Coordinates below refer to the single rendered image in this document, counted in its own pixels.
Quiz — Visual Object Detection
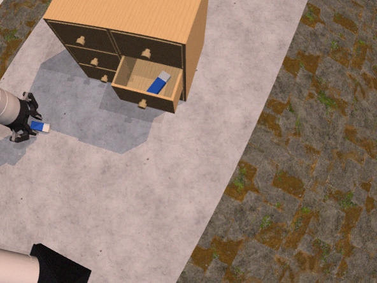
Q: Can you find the brown wooden chest of drawers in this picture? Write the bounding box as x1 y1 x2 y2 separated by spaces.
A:
43 0 208 101

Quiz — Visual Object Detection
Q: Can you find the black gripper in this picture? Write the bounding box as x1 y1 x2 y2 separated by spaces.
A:
4 92 43 143

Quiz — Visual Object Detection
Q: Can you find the blue eraser with white tip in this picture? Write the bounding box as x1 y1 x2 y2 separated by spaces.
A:
30 121 52 133
146 71 171 94

